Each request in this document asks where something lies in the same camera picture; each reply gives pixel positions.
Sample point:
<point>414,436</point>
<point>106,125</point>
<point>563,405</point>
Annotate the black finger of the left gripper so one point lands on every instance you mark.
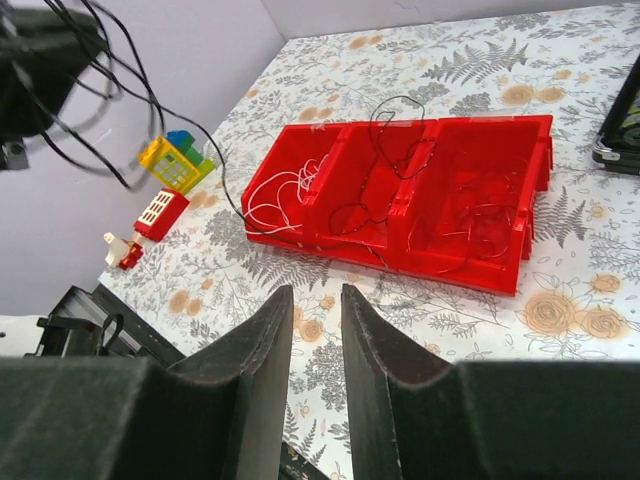
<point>43,54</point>

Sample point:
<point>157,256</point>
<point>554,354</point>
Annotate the black poker chip case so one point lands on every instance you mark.
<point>616,145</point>

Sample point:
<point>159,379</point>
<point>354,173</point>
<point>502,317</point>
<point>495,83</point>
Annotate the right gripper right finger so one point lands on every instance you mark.
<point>413,415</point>

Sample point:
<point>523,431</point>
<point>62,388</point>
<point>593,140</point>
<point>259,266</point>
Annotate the yellow green toy brick house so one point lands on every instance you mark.
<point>174,161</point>

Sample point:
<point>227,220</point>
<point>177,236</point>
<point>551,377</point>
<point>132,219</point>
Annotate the floral table mat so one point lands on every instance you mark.
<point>578,296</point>

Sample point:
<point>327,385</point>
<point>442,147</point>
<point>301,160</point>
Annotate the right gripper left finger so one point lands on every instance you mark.
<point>217,414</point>

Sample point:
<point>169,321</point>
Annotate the small white red toy figure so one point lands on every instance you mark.
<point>122,254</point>

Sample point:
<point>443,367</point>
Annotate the red three-compartment tray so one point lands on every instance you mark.
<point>443,199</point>

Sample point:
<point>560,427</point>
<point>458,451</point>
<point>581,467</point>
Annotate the red white window brick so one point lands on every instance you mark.
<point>160,215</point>

